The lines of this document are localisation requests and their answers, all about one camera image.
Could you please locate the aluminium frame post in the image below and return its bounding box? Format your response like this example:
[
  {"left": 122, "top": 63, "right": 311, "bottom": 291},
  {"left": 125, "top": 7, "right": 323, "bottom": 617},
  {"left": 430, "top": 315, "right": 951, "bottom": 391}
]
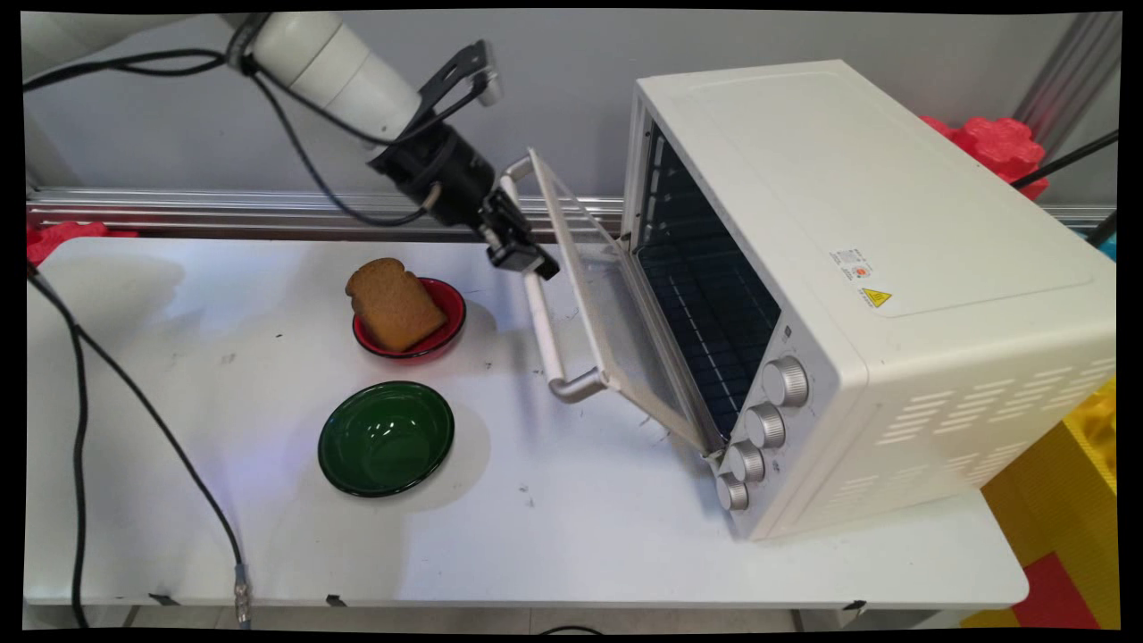
[{"left": 1013, "top": 13, "right": 1122, "bottom": 163}]

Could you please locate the aluminium rail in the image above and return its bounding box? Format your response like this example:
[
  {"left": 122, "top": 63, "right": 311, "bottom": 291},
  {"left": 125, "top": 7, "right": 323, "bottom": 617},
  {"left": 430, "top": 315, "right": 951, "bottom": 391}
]
[{"left": 27, "top": 185, "right": 1117, "bottom": 243}]

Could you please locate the glass oven door with handle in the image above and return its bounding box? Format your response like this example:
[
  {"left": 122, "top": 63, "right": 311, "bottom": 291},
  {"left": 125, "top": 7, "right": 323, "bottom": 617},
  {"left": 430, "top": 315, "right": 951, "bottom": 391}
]
[{"left": 497, "top": 146, "right": 726, "bottom": 458}]

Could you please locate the red plate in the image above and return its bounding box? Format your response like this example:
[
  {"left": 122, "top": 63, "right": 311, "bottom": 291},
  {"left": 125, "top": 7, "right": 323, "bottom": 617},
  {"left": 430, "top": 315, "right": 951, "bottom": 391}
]
[{"left": 352, "top": 277, "right": 468, "bottom": 362}]

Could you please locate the red foam piece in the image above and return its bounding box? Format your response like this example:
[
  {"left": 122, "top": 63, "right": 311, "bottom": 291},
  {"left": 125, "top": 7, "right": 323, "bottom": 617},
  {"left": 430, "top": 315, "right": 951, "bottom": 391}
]
[{"left": 27, "top": 221, "right": 140, "bottom": 269}]

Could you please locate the green bowl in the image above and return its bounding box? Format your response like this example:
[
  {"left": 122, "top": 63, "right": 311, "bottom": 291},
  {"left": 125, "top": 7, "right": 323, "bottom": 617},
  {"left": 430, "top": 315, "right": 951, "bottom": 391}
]
[{"left": 317, "top": 380, "right": 456, "bottom": 499}]

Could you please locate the white toaster oven body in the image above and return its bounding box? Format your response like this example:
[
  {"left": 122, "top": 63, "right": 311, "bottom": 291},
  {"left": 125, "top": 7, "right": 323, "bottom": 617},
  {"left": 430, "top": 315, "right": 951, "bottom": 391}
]
[{"left": 622, "top": 60, "right": 1118, "bottom": 542}]

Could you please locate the white label sticker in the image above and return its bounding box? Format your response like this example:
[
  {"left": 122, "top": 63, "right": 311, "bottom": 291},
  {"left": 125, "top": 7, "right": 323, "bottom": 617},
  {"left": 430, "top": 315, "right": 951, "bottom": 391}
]
[{"left": 828, "top": 247, "right": 873, "bottom": 282}]

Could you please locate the black cable with metal plug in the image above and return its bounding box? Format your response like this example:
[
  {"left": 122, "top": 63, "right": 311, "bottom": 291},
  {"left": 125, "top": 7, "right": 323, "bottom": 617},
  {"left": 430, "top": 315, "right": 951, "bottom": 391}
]
[{"left": 27, "top": 263, "right": 254, "bottom": 628}]

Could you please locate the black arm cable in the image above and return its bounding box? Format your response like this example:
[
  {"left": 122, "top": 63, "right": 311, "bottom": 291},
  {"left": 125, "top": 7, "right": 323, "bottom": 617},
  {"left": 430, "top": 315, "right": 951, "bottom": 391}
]
[{"left": 22, "top": 48, "right": 445, "bottom": 230}]

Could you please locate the thin black cable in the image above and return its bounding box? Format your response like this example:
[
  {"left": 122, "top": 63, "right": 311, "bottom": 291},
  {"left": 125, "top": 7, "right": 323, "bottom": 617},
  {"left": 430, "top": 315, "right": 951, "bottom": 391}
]
[{"left": 70, "top": 326, "right": 92, "bottom": 630}]

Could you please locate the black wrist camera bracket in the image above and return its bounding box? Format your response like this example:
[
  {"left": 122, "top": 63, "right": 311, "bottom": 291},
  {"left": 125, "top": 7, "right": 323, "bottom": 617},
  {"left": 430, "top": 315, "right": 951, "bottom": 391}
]
[{"left": 417, "top": 39, "right": 504, "bottom": 128}]

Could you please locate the red floor tile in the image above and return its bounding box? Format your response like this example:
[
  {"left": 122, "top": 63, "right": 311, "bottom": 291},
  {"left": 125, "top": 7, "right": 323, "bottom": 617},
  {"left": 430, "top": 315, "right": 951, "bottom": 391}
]
[{"left": 1011, "top": 551, "right": 1101, "bottom": 631}]

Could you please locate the brown toast slice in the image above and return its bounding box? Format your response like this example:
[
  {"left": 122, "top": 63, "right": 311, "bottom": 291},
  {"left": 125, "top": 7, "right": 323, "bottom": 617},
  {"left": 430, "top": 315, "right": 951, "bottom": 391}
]
[{"left": 345, "top": 257, "right": 449, "bottom": 354}]

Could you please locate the red foam flower shape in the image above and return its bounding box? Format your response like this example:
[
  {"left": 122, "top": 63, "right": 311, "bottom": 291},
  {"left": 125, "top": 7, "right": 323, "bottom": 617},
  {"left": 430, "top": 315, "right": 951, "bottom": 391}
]
[{"left": 920, "top": 115, "right": 1051, "bottom": 203}]

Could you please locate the black slanted cable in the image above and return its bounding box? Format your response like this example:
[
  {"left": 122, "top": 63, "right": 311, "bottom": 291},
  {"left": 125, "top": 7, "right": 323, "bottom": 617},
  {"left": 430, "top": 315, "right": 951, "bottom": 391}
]
[{"left": 1011, "top": 130, "right": 1120, "bottom": 191}]

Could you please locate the large silver oven knob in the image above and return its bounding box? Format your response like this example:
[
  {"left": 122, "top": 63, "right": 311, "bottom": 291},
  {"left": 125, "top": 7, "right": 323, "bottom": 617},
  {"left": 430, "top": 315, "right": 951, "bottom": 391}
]
[{"left": 762, "top": 356, "right": 811, "bottom": 408}]

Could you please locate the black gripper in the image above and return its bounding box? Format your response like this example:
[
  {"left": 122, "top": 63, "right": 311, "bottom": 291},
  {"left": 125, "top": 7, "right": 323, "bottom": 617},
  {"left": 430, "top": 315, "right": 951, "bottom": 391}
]
[{"left": 367, "top": 120, "right": 562, "bottom": 282}]

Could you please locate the yellow foam block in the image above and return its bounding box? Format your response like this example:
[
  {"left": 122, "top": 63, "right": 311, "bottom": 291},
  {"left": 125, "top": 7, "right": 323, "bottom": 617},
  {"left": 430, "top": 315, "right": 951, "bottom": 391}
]
[{"left": 959, "top": 379, "right": 1120, "bottom": 631}]

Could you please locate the dark oven wire rack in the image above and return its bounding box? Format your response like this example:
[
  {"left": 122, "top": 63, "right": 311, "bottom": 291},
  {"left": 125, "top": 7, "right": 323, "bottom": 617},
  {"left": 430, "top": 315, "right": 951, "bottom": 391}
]
[{"left": 638, "top": 239, "right": 783, "bottom": 440}]

